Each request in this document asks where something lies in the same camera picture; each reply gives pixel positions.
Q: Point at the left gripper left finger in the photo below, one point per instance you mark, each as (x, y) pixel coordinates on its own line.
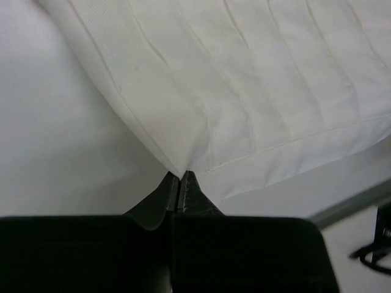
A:
(91, 253)

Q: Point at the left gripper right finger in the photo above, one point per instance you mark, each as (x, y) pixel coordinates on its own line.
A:
(213, 252)

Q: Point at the white pleated skirt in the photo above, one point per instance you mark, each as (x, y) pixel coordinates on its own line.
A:
(243, 93)

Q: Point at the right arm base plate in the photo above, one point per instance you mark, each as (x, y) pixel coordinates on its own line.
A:
(371, 254)

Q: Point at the aluminium front rail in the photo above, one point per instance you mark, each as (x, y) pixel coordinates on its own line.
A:
(373, 196)

